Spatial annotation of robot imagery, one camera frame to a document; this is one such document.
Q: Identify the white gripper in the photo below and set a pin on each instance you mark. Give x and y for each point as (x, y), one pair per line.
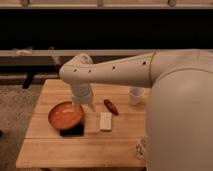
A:
(82, 94)

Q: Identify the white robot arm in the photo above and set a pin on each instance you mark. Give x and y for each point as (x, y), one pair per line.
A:
(179, 113)

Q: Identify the orange ceramic bowl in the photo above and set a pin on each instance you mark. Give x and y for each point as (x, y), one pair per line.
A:
(61, 116)

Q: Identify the dark red oblong object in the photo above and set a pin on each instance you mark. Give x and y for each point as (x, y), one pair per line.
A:
(111, 107)

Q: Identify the white rectangular block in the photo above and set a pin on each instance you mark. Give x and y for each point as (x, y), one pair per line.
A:
(106, 121)

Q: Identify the wooden table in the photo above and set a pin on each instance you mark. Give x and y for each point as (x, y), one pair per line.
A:
(43, 147)

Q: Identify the white plastic cup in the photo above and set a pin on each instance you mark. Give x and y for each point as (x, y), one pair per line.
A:
(135, 95)

